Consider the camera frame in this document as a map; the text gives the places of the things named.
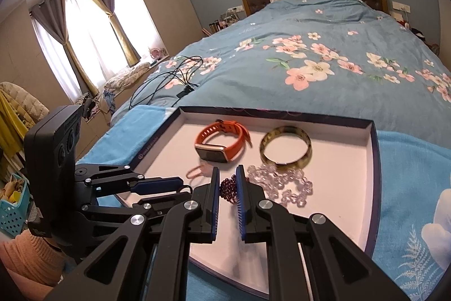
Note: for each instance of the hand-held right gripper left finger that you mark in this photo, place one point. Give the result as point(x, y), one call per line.
point(215, 202)

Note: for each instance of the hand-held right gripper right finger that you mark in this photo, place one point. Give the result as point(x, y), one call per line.
point(240, 202)

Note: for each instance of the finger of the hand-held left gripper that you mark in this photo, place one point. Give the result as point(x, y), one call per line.
point(169, 202)
point(158, 184)

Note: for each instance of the orange smartwatch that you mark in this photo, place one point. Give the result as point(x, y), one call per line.
point(211, 153)

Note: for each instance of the yellow-green bangle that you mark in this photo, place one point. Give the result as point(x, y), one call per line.
point(285, 131)

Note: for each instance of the dark blue shallow box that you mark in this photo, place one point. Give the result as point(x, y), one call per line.
point(334, 209)

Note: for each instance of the person's left forearm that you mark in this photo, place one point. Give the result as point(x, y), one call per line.
point(24, 258)

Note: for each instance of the yellow cloth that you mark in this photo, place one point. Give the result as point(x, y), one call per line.
point(8, 124)

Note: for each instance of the blue plastic basket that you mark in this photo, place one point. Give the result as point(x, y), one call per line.
point(14, 213)

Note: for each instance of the beige down jacket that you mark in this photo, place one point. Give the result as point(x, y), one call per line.
point(24, 100)

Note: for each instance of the mixed clothes pile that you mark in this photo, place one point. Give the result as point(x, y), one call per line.
point(105, 101)

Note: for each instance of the beige cloth pile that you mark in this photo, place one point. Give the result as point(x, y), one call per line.
point(127, 77)

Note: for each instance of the small pink fan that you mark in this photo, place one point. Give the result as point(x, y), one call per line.
point(155, 53)

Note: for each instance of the white sheer curtain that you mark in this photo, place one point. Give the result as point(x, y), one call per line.
point(91, 33)

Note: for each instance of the blue flower print blanket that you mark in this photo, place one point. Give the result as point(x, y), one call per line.
point(405, 181)

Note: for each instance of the group of cosmetic bottles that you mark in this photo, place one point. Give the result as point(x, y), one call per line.
point(220, 25)

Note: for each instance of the white wall socket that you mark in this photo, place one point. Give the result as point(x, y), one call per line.
point(401, 6)
point(235, 9)

